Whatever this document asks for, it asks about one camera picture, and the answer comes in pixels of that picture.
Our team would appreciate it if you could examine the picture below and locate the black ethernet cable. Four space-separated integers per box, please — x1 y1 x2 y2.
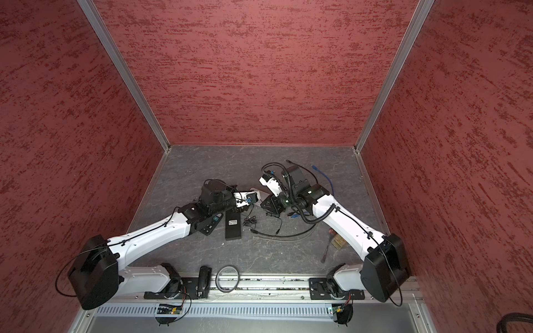
249 159 330 239

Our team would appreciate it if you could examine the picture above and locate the aluminium front rail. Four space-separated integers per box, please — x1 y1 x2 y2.
85 273 423 303

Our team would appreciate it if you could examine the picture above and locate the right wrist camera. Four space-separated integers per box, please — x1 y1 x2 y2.
260 173 283 197

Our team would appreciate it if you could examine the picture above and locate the black power adapter with cable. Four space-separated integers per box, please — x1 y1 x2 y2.
241 204 283 237

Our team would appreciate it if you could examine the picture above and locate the black network switch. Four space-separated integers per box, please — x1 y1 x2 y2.
225 208 242 241

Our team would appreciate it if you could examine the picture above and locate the blue ethernet cable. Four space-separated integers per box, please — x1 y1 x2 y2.
289 165 335 219

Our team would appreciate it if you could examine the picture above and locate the black calculator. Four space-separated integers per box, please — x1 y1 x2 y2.
195 213 224 236

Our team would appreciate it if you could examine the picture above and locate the black cable ring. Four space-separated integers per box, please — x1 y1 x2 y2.
214 265 241 294

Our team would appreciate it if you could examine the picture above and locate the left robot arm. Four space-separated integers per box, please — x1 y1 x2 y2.
63 179 255 310

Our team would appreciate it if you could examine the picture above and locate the brown spice jar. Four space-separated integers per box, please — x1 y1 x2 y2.
330 234 347 250

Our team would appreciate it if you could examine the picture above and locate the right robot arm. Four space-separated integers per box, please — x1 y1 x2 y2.
261 179 410 302

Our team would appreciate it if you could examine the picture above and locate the white small network switch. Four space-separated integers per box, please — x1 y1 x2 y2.
251 188 269 205

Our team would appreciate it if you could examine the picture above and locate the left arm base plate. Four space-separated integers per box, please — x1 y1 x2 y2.
143 277 198 301

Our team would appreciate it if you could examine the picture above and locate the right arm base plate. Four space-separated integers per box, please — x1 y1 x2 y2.
308 277 365 301

